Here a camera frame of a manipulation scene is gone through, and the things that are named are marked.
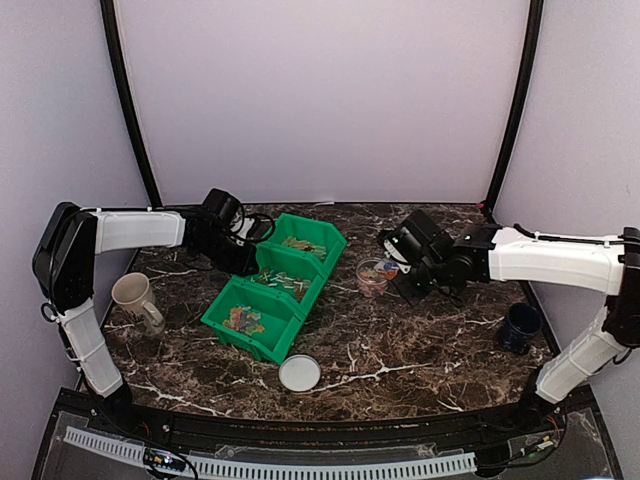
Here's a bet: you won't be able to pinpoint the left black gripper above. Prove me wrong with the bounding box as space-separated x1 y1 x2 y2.
195 230 259 276

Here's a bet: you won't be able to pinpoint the clear plastic jar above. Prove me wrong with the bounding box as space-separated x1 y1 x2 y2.
356 257 398 298

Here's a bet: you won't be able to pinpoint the scooped star gummies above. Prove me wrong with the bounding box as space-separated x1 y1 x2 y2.
356 265 395 298

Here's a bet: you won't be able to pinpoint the green three-compartment bin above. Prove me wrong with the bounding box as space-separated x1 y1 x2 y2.
201 213 347 365

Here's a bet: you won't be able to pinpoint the white jar lid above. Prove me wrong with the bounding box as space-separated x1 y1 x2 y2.
278 355 321 393

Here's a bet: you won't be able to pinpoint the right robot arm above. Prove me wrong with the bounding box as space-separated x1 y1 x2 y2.
379 218 639 434

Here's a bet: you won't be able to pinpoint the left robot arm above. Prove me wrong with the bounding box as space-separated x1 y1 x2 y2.
32 189 274 436

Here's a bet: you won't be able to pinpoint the wrapped colourful candies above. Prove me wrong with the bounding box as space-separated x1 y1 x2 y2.
253 269 312 296

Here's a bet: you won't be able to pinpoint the green yellow gummy candies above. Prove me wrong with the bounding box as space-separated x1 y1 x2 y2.
281 236 327 261

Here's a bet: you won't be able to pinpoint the star gummy candies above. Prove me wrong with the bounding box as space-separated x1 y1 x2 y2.
223 306 266 337

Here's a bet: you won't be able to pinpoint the beige ceramic mug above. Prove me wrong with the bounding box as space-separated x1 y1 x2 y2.
111 272 165 336

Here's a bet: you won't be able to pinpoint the dark blue mug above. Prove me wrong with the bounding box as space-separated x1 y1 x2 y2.
496 303 542 356

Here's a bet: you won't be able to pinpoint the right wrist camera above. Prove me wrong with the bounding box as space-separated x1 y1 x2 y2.
376 209 444 274

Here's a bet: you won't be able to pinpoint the black front rail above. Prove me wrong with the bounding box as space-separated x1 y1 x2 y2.
89 379 596 454

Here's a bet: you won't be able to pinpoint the white slotted cable duct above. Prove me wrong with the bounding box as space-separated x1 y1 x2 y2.
63 426 477 479

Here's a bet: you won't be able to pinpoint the left black frame post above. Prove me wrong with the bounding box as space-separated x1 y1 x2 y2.
99 0 162 207

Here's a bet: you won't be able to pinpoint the black frame post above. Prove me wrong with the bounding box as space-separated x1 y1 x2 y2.
481 0 544 218
99 0 162 207

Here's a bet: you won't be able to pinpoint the right black frame post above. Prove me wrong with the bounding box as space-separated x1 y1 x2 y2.
481 0 544 218

